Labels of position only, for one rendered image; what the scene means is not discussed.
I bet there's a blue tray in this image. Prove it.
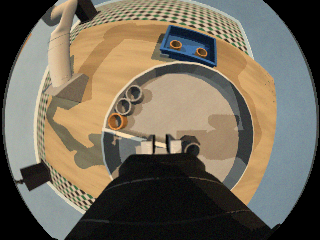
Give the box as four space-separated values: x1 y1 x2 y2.
160 25 217 68

